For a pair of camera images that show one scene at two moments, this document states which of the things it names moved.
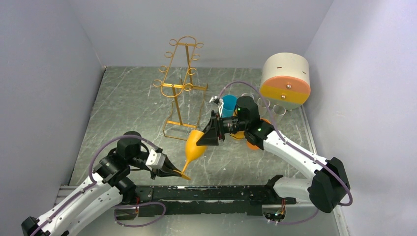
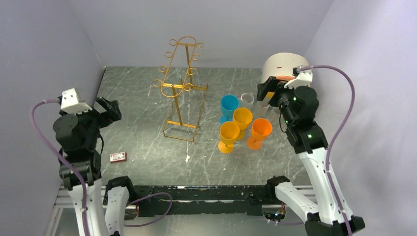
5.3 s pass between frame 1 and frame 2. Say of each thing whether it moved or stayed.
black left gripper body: moved
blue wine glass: stayed
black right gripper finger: moved
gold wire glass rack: stayed
